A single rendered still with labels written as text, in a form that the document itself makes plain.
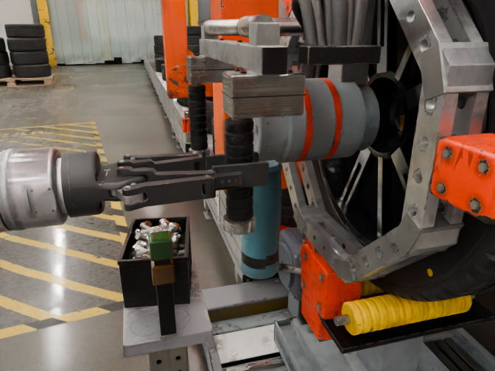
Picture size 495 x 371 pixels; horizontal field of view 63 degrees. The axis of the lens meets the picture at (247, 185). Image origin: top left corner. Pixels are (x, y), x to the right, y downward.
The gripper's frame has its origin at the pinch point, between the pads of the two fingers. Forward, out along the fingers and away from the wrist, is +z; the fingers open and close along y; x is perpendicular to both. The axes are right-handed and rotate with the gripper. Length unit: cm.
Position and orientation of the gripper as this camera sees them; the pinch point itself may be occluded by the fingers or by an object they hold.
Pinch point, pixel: (237, 170)
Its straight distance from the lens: 51.2
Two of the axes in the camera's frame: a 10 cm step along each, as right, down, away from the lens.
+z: 9.6, -1.0, 2.5
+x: 0.0, -9.3, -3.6
